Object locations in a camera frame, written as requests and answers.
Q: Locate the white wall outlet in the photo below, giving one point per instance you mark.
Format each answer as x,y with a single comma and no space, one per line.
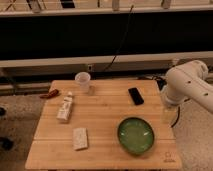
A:
90,68

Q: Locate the black smartphone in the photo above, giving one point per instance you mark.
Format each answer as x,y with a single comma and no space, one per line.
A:
136,97

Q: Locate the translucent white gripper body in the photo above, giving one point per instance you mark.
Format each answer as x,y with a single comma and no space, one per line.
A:
168,115

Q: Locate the white rectangular sponge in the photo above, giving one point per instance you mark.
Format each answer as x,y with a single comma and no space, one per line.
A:
80,138

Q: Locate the green ceramic bowl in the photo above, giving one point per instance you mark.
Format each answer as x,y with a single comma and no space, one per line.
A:
135,135

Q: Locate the clear plastic cup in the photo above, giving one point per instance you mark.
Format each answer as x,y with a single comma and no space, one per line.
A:
83,80

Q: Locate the white tube with cap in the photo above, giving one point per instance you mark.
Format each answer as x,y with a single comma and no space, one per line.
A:
65,108

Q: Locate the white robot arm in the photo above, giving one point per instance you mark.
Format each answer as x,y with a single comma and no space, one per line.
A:
186,80

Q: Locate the wooden folding table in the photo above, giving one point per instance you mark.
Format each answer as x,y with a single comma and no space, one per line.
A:
100,113

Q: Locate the red brown object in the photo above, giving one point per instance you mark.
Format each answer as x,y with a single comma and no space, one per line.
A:
50,94

